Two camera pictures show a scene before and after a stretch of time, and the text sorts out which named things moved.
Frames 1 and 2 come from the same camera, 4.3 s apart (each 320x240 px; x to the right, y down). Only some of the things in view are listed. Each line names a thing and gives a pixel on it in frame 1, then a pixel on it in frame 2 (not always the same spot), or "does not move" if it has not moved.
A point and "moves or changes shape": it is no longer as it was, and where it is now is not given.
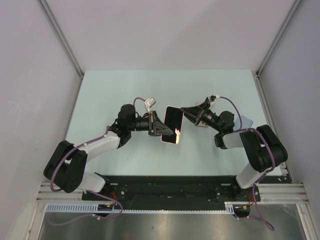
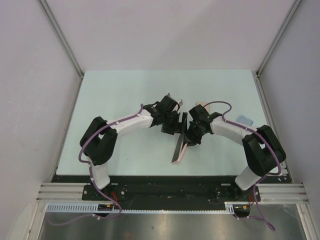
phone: (174, 119) moves or changes shape
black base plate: (173, 189) does not move
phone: (246, 123) does not move
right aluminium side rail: (284, 167) does not move
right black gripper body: (203, 115) to (194, 134)
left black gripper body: (151, 127) to (172, 124)
